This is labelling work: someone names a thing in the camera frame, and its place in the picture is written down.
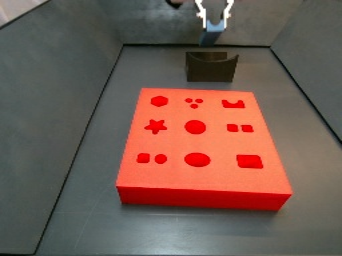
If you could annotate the black fixture cradle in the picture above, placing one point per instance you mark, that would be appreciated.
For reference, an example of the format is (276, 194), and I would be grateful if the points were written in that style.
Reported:
(210, 66)

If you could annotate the red shape sorter box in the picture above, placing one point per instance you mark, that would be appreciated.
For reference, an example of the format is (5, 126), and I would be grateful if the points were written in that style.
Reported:
(200, 151)

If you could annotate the blue arch object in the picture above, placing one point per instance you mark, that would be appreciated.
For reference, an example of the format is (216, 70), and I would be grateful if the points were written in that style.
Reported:
(212, 33)

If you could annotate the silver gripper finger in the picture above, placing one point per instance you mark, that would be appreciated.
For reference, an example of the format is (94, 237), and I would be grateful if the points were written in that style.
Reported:
(202, 12)
(226, 13)

